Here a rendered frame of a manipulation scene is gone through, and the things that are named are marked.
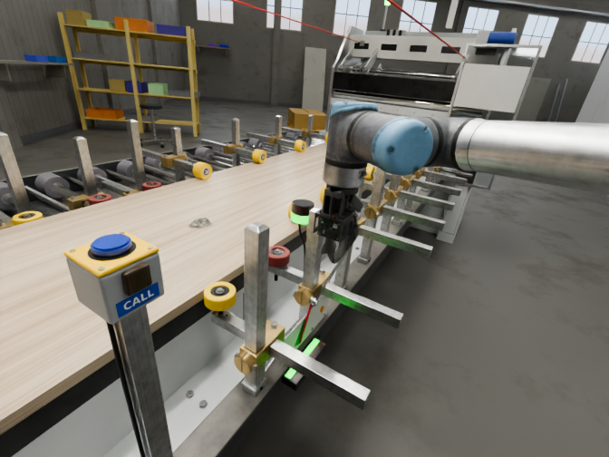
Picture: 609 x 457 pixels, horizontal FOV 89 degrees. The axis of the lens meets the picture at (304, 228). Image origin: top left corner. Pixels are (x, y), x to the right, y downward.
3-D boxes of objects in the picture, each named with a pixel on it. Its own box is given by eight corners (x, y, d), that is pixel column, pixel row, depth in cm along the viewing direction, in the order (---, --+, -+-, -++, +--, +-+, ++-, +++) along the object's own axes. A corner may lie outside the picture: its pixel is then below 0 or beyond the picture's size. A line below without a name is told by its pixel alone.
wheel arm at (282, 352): (367, 401, 68) (371, 388, 66) (362, 413, 65) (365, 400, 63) (220, 316, 87) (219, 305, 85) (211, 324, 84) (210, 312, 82)
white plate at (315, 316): (327, 314, 105) (331, 290, 101) (283, 366, 85) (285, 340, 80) (325, 313, 106) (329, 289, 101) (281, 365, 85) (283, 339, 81)
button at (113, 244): (140, 252, 37) (138, 239, 36) (105, 267, 33) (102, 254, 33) (120, 241, 38) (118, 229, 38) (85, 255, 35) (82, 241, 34)
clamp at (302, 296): (329, 286, 99) (332, 273, 97) (307, 309, 89) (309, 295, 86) (314, 279, 102) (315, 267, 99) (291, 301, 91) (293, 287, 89)
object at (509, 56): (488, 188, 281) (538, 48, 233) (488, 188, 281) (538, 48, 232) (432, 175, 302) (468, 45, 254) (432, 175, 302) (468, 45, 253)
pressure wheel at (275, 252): (292, 278, 105) (294, 248, 100) (278, 290, 99) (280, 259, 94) (273, 270, 109) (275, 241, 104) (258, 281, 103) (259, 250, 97)
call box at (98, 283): (167, 298, 40) (159, 247, 37) (112, 331, 35) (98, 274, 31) (133, 278, 43) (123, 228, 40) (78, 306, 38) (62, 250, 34)
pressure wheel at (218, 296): (235, 311, 89) (234, 277, 84) (237, 332, 82) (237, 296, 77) (205, 315, 87) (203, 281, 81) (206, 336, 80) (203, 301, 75)
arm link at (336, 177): (335, 155, 72) (375, 164, 68) (333, 176, 74) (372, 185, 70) (316, 162, 65) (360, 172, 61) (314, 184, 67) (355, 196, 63)
